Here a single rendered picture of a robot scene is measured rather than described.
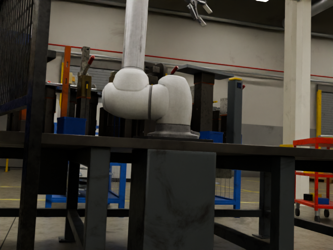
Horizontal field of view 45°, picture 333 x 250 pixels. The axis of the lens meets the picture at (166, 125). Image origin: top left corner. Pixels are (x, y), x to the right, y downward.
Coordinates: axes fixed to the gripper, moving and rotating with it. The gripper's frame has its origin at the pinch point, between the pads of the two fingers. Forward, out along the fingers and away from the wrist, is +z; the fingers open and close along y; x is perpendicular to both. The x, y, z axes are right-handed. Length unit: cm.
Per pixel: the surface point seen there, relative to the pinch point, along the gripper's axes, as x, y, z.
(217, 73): -6.9, -35.7, 19.6
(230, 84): -1.2, -26.7, 36.2
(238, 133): 0, -51, 57
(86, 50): 26, -67, -44
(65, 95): 33, -93, -38
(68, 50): 28, -73, -51
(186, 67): -2.9, -48.1, 0.5
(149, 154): -29, -126, -13
